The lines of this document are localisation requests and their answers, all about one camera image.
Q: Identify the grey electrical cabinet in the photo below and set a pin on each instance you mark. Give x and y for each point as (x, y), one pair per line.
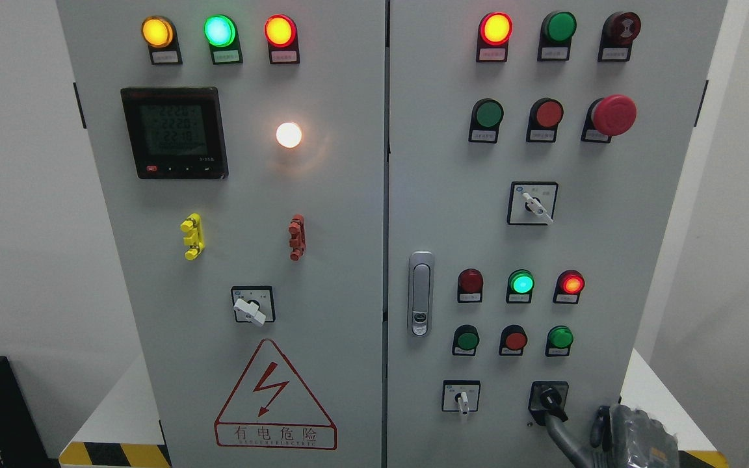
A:
(383, 94)

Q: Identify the white selector switch left door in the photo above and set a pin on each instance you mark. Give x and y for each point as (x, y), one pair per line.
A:
(253, 304)

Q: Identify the red ringed indicator light right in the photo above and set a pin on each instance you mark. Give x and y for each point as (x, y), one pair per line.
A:
(494, 32)

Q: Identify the white selector switch upper right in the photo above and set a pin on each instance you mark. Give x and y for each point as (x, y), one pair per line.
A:
(532, 204)

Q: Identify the red push button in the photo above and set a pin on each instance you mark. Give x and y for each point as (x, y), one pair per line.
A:
(544, 118)
(513, 340)

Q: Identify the black rotary knob switch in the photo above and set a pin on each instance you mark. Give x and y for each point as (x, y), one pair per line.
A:
(547, 397)

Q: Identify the red emergency stop button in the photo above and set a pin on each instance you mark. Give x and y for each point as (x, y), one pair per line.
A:
(609, 117)

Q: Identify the red ringed indicator light left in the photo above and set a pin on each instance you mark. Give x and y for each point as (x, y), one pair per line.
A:
(283, 39)

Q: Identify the white selector switch lower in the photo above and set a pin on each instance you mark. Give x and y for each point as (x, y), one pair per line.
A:
(460, 396)

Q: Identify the red terminal block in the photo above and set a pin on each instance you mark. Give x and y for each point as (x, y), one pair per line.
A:
(297, 237)

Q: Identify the green lit indicator light middle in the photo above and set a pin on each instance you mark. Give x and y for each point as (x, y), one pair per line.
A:
(519, 287)

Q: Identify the red push button upper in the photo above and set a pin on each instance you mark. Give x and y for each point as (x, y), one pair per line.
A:
(544, 118)

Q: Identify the yellow indicator light top left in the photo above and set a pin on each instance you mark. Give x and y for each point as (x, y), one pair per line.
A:
(160, 34)

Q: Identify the green illuminated button lower right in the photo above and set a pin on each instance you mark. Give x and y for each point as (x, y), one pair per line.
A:
(559, 342)

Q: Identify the green lit indicator light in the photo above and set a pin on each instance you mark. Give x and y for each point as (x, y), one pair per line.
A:
(223, 39)
(519, 287)

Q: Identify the dark red buzzer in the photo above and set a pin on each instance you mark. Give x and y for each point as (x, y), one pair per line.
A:
(619, 32)

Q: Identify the green push button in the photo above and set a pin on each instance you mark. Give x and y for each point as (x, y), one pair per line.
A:
(466, 340)
(486, 117)

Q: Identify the black digital power meter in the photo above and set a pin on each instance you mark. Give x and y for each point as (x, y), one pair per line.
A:
(176, 133)

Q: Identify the white glowing lamp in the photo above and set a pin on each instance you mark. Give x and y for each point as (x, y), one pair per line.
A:
(289, 135)

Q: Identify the dark red indicator light left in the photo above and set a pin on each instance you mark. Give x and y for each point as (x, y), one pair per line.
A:
(469, 286)

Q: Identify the red electrical warning sticker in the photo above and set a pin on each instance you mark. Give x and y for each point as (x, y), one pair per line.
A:
(272, 407)

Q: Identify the white selector switch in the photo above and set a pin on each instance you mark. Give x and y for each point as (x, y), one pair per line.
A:
(532, 204)
(460, 396)

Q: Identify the red ringed indicator light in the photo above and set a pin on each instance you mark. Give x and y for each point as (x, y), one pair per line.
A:
(494, 32)
(283, 39)

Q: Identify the yellow terminal block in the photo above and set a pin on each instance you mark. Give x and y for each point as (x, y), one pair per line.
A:
(193, 237)

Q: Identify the red push button lower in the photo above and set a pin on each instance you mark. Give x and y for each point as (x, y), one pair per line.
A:
(513, 340)

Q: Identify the green unlit indicator light top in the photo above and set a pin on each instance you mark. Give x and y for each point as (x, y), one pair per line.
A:
(556, 36)

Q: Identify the green push button lower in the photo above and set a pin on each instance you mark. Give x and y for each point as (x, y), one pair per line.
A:
(466, 340)

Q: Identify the silver door handle lock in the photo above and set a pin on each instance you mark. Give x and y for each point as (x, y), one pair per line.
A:
(420, 292)

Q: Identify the green push button upper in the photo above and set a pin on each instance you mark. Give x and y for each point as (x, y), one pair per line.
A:
(486, 117)

